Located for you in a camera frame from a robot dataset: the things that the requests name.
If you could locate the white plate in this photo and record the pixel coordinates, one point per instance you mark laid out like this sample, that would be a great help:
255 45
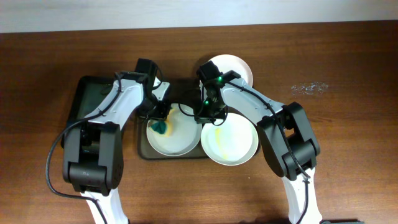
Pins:
232 143

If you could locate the yellow green sponge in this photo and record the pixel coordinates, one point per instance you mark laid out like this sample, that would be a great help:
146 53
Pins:
163 127

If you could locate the small dark sponge tray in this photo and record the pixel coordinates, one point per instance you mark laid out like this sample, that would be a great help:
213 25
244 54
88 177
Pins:
90 93

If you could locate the cream plate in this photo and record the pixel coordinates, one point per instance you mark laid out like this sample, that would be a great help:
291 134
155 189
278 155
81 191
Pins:
227 62

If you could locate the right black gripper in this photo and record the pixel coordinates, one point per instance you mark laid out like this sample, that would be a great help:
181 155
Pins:
204 118

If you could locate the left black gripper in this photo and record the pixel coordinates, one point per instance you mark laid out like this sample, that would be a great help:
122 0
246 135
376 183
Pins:
143 114

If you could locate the grey plate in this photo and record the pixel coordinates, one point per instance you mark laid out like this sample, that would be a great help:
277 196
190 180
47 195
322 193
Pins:
185 134

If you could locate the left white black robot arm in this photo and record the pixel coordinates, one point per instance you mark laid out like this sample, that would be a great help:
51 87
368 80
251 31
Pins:
93 153

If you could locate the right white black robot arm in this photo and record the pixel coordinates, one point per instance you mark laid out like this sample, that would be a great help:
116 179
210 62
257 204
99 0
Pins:
287 139

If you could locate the large dark plate tray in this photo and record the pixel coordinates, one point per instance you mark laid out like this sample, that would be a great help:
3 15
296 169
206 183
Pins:
182 90

